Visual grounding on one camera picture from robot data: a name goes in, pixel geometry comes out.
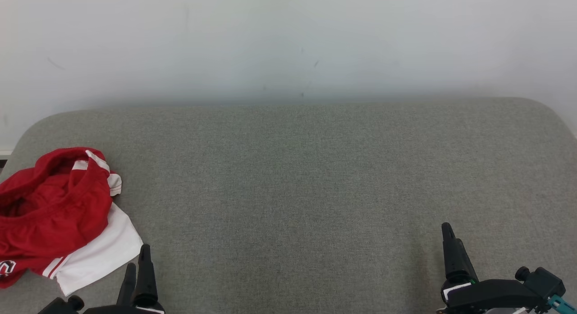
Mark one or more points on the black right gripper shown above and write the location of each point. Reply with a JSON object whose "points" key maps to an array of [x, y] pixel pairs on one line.
{"points": [[491, 295]]}

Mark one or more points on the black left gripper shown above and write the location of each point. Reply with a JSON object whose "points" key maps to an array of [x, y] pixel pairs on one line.
{"points": [[126, 311]]}

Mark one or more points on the red shirt with white sleeves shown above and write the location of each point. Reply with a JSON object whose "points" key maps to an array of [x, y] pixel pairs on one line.
{"points": [[103, 251]]}

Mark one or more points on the red shorts with white band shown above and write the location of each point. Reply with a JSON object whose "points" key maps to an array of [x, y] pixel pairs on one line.
{"points": [[58, 205]]}

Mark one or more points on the grey fabric sofa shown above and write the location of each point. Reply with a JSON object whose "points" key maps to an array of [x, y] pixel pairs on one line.
{"points": [[288, 192]]}

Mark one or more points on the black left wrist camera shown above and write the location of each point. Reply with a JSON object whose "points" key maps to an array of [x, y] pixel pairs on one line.
{"points": [[63, 306]]}

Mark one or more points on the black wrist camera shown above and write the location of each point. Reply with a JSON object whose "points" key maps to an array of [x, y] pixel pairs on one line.
{"points": [[543, 281], [63, 306]]}

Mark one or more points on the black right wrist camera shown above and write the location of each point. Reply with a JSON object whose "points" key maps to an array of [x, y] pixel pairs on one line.
{"points": [[543, 281]]}

